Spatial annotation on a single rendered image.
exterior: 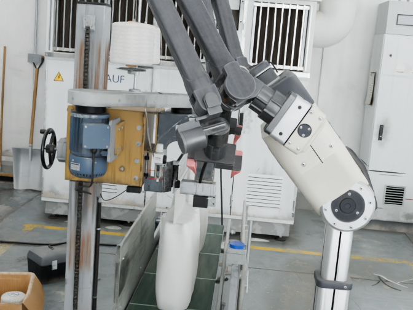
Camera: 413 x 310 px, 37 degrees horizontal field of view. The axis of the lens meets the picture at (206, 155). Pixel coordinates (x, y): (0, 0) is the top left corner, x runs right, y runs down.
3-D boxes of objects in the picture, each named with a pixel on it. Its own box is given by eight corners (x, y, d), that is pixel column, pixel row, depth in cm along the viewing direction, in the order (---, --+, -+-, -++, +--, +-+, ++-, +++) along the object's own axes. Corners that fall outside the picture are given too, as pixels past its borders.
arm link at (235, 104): (269, 87, 156) (263, 94, 161) (236, 63, 155) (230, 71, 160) (251, 115, 153) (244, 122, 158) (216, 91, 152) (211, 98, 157)
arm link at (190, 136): (215, 89, 151) (208, 101, 159) (171, 102, 148) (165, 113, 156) (232, 135, 149) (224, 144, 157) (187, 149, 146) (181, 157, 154)
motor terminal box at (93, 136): (109, 155, 234) (111, 125, 232) (82, 155, 230) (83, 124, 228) (104, 151, 242) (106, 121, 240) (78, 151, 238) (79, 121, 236)
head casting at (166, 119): (212, 184, 257) (219, 112, 252) (153, 178, 259) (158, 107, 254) (217, 170, 287) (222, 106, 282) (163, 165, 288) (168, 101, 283)
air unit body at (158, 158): (163, 182, 253) (166, 144, 250) (152, 181, 253) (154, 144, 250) (165, 180, 257) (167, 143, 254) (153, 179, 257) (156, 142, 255)
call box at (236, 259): (245, 265, 248) (246, 250, 247) (225, 263, 248) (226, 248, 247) (245, 258, 256) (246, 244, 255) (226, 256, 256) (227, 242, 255)
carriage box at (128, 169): (141, 187, 259) (145, 112, 253) (61, 179, 261) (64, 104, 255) (150, 175, 283) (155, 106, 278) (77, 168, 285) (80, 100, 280)
